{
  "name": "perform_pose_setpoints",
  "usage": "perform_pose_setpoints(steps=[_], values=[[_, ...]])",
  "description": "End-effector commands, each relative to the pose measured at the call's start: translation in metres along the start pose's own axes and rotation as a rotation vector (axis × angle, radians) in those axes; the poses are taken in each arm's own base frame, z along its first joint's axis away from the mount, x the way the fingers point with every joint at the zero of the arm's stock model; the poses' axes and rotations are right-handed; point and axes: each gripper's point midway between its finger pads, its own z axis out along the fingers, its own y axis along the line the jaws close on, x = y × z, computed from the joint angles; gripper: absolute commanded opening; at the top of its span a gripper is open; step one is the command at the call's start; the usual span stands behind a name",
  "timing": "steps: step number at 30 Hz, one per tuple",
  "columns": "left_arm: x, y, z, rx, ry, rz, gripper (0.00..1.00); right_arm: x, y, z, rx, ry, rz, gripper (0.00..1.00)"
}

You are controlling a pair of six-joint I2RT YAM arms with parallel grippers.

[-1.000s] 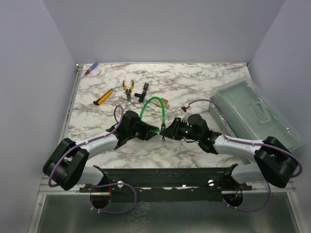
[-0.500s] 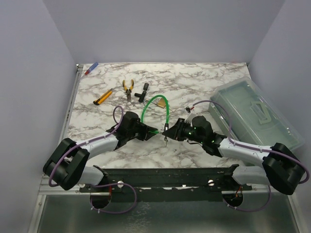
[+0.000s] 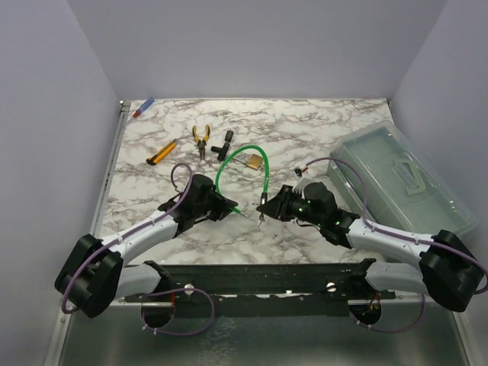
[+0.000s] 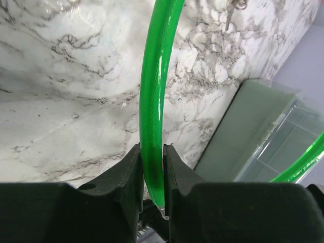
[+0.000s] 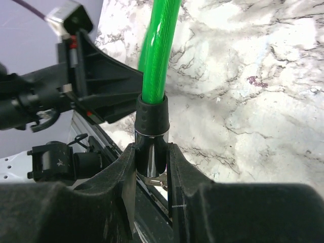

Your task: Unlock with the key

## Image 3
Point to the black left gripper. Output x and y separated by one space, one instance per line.
223 206

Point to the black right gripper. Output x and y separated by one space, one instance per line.
277 207

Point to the brass padlock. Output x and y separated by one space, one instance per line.
253 161

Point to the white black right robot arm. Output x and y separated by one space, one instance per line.
438 265

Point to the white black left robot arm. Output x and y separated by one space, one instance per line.
99 271

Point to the yellow black pliers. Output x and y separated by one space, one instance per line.
201 141

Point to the black T-shaped pipe fitting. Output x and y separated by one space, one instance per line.
223 150

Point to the yellow black utility knife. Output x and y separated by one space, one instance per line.
162 153

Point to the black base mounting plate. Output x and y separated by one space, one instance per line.
262 290

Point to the clear plastic storage box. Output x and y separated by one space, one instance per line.
376 170

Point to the blue red screwdriver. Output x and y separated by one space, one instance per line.
144 106

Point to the aluminium rail frame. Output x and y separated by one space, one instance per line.
60 329

